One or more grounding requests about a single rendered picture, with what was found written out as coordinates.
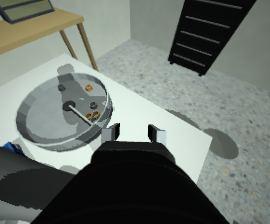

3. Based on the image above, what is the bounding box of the blue open crate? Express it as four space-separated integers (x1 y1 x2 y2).
2 142 27 158

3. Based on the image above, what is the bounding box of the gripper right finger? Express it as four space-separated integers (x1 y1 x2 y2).
148 124 167 147

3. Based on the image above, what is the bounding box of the bronze ring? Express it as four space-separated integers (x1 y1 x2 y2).
92 111 100 119
85 84 92 91
85 113 93 121

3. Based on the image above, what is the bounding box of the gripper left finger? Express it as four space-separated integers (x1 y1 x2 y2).
101 123 120 145

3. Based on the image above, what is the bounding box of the grey metal ring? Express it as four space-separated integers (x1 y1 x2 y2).
57 84 66 92
89 101 98 110

